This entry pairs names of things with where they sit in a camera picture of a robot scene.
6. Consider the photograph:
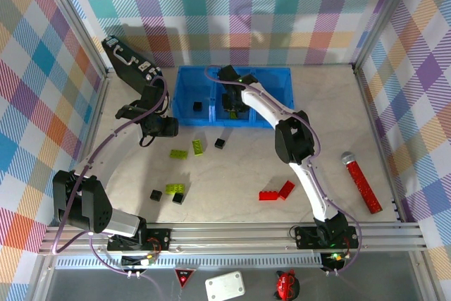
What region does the red black toy figure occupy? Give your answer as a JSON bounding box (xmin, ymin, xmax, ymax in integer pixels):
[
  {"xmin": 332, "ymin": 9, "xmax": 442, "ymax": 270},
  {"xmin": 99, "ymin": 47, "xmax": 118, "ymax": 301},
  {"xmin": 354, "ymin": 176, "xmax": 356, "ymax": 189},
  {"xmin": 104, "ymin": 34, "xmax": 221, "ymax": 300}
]
[{"xmin": 273, "ymin": 269, "xmax": 300, "ymax": 298}]

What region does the blue three-compartment bin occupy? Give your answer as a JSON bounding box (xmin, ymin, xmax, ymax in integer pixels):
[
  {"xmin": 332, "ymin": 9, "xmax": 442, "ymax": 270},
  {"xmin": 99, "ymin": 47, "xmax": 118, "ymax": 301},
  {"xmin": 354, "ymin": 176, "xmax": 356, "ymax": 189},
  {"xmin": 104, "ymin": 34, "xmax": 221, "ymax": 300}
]
[{"xmin": 170, "ymin": 65, "xmax": 295, "ymax": 128}]

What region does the small electronics board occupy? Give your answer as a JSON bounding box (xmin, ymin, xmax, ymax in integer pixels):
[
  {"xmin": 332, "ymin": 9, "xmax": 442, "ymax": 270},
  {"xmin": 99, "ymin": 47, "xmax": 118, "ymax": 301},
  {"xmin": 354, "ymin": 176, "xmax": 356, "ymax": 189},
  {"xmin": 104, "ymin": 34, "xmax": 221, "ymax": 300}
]
[
  {"xmin": 121, "ymin": 254, "xmax": 156, "ymax": 268},
  {"xmin": 322, "ymin": 251, "xmax": 348, "ymax": 271}
]

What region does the aluminium base extrusion rail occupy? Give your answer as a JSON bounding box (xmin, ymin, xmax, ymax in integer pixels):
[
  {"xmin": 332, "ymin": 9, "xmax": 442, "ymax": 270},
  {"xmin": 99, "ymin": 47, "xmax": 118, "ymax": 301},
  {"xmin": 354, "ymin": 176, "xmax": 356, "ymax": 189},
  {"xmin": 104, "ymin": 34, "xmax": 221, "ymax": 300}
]
[{"xmin": 38, "ymin": 221, "xmax": 429, "ymax": 256}]

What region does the black ribbed briefcase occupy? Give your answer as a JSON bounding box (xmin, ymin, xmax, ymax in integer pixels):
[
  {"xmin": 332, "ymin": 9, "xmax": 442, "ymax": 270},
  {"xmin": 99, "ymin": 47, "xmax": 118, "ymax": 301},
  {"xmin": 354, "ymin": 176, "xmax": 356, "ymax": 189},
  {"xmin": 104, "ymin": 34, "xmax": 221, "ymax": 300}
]
[{"xmin": 101, "ymin": 35, "xmax": 165, "ymax": 97}]

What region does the white rectangular box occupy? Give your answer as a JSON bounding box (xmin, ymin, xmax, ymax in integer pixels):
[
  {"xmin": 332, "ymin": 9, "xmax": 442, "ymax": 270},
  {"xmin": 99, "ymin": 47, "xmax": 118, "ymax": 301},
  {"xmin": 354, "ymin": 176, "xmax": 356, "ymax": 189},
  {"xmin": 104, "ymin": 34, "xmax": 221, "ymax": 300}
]
[{"xmin": 204, "ymin": 271, "xmax": 246, "ymax": 301}]

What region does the red glitter toy microphone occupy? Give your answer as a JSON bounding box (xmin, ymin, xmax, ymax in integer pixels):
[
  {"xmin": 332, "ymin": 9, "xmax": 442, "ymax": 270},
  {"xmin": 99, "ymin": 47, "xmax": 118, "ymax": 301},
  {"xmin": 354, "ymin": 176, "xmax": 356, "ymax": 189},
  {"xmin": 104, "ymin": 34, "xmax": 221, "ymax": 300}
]
[{"xmin": 340, "ymin": 151, "xmax": 383, "ymax": 215}]

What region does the aluminium side frame rail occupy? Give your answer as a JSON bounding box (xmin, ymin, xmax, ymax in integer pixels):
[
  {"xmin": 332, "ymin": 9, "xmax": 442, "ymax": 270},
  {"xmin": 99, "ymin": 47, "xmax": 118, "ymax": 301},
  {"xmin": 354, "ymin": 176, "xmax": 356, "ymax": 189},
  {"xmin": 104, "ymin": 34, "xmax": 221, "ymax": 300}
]
[{"xmin": 72, "ymin": 68, "xmax": 113, "ymax": 175}]

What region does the aluminium upright frame post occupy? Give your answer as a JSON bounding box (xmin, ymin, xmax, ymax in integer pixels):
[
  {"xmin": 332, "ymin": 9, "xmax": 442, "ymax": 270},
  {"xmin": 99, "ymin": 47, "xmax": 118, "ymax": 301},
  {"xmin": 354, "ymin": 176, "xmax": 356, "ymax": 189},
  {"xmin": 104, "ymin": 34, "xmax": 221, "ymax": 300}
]
[
  {"xmin": 352, "ymin": 0, "xmax": 424, "ymax": 71},
  {"xmin": 35, "ymin": 0, "xmax": 110, "ymax": 80}
]

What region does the grey slotted cable duct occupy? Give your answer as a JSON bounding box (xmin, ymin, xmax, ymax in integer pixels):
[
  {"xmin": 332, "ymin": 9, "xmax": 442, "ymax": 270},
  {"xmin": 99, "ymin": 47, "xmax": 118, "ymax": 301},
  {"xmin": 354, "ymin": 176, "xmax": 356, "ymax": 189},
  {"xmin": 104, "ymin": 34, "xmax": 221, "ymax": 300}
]
[{"xmin": 54, "ymin": 254, "xmax": 323, "ymax": 269}]

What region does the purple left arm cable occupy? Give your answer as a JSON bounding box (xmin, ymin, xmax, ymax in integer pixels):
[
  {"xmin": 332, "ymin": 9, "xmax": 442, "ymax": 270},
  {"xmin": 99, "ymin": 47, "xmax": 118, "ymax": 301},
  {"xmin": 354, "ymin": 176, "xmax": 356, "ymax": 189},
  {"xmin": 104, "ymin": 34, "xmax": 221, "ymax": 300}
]
[{"xmin": 51, "ymin": 75, "xmax": 170, "ymax": 301}]

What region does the red black triangular button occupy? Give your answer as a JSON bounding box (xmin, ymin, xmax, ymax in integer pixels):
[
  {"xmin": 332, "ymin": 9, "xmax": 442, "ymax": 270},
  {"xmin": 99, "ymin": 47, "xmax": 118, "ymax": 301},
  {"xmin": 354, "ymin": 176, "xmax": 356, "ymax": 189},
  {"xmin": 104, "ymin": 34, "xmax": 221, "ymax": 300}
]
[{"xmin": 174, "ymin": 268, "xmax": 195, "ymax": 290}]

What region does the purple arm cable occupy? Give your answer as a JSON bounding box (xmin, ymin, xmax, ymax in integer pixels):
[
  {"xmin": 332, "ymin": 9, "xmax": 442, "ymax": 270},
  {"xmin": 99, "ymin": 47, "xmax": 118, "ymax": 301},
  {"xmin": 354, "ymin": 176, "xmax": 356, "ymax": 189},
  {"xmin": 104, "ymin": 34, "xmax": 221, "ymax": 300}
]
[
  {"xmin": 51, "ymin": 75, "xmax": 170, "ymax": 301},
  {"xmin": 204, "ymin": 64, "xmax": 364, "ymax": 277}
]

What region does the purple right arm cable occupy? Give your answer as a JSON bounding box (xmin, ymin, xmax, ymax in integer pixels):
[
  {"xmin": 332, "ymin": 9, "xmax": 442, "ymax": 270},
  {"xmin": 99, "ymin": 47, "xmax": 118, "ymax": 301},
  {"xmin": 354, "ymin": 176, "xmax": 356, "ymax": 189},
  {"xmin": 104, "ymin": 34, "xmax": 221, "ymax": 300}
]
[{"xmin": 204, "ymin": 64, "xmax": 364, "ymax": 277}]

